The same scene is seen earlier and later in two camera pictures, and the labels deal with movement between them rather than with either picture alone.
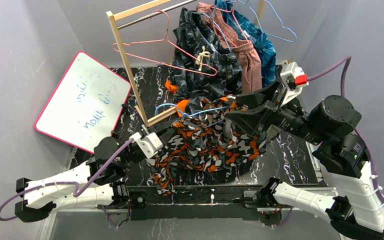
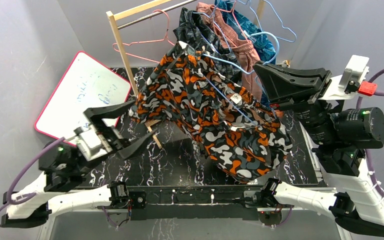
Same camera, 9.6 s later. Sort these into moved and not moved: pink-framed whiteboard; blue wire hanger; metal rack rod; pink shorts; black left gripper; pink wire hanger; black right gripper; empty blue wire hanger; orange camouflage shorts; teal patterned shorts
Moved: blue wire hanger; black right gripper; orange camouflage shorts; black left gripper
Not moved: teal patterned shorts; metal rack rod; empty blue wire hanger; pink wire hanger; pink shorts; pink-framed whiteboard
